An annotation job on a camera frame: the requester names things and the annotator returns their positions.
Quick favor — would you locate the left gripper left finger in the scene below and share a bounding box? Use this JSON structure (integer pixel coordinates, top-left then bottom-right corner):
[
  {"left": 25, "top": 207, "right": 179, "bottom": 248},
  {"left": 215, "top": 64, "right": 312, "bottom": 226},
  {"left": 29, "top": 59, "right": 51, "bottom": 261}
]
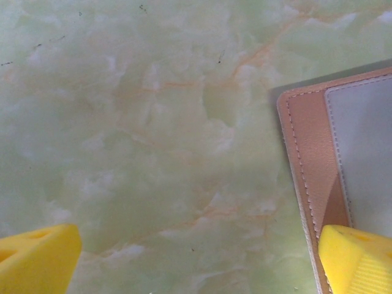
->
[{"left": 0, "top": 223, "right": 82, "bottom": 294}]

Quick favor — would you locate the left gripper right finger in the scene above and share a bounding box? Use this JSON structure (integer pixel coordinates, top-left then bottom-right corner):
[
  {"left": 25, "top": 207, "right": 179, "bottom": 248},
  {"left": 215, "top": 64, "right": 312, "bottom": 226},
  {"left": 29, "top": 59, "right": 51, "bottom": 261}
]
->
[{"left": 318, "top": 225, "right": 392, "bottom": 294}]

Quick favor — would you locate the pink leather card holder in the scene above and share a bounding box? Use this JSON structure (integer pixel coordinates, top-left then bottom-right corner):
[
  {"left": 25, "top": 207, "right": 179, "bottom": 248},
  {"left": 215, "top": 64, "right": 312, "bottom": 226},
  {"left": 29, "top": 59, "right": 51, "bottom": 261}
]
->
[{"left": 275, "top": 66, "right": 392, "bottom": 294}]

